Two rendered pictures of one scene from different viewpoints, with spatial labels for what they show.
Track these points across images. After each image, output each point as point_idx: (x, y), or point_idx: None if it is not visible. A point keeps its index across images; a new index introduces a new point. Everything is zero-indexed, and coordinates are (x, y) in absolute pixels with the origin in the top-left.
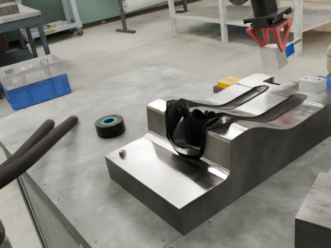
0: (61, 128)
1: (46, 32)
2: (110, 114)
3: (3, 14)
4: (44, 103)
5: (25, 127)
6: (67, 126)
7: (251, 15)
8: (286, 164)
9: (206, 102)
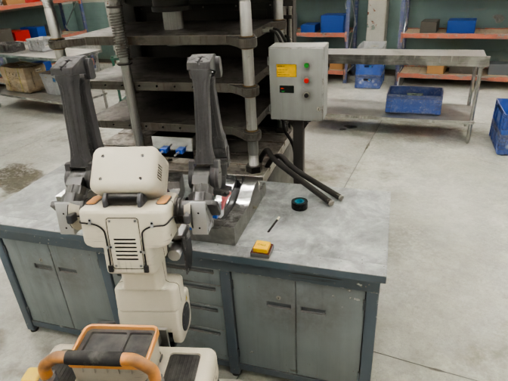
0: (305, 184)
1: None
2: (320, 215)
3: None
4: (388, 211)
5: (357, 196)
6: (311, 189)
7: (228, 187)
8: None
9: (243, 202)
